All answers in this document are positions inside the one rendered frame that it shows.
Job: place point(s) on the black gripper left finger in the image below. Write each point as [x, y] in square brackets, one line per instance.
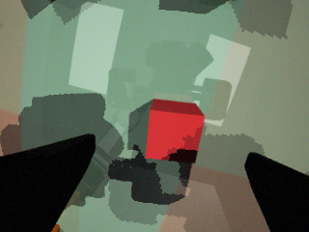
[36, 185]

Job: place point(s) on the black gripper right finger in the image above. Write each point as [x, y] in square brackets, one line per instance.
[282, 193]

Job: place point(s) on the dark red block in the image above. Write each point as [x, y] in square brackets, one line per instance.
[174, 131]

